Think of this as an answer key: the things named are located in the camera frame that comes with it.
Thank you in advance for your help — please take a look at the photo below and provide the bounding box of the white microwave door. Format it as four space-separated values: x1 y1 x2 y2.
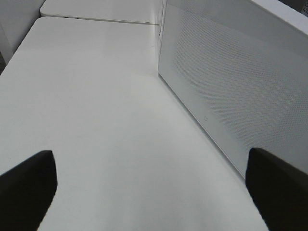
158 0 308 174

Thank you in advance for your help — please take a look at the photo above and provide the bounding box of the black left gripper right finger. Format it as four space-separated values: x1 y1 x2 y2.
245 148 308 231

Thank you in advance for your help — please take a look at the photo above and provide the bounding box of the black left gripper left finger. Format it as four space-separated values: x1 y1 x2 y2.
0 150 58 231

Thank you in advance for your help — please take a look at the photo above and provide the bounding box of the white microwave oven body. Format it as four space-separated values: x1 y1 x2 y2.
279 0 308 16

